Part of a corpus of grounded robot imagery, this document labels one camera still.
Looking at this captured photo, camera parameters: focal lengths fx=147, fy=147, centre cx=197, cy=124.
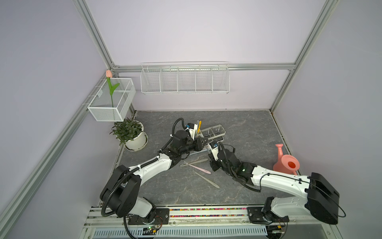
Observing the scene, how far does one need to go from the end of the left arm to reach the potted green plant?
0.34 m

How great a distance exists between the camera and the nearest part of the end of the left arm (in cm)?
66

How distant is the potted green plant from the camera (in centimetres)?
87
